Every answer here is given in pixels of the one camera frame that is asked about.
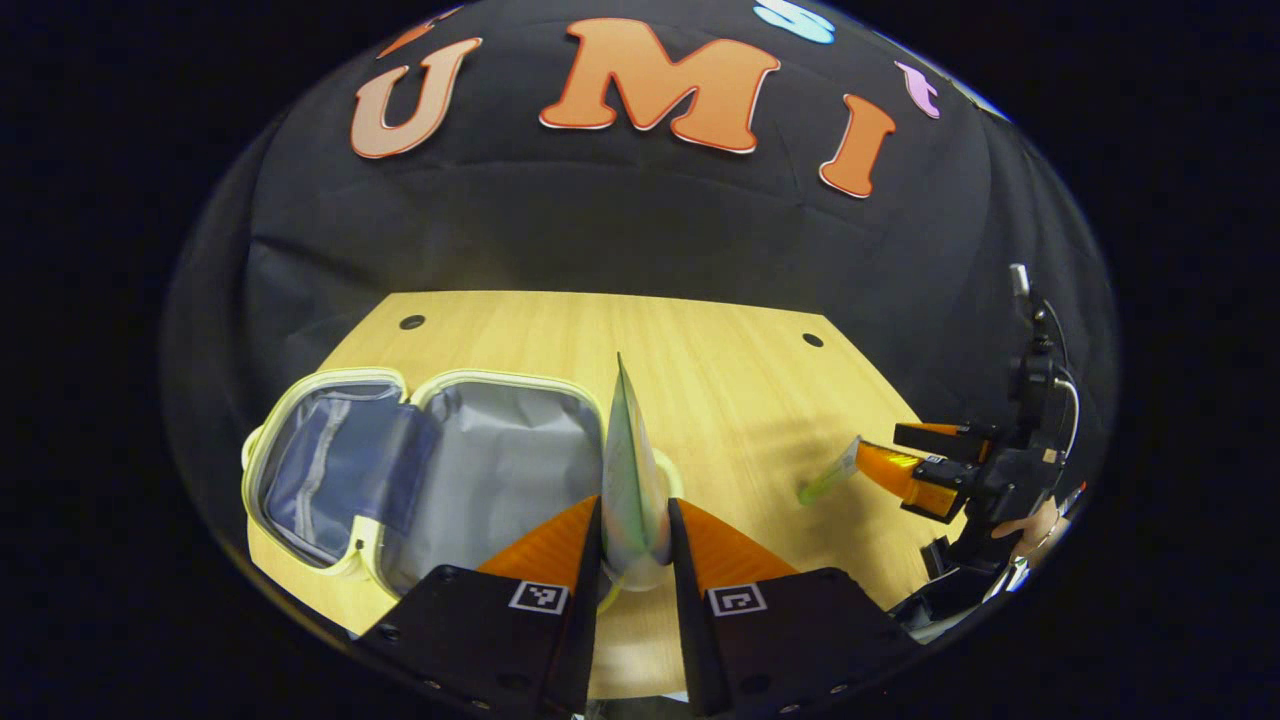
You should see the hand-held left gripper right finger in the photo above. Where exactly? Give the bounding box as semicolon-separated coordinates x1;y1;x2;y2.
668;500;921;716

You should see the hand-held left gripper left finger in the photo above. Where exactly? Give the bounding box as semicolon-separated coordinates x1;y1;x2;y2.
360;497;604;716

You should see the small green tube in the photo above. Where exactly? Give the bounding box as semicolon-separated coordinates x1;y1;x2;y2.
797;435;863;507

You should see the pale yellow suitcase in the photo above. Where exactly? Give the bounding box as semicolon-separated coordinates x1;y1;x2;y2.
240;367;686;606

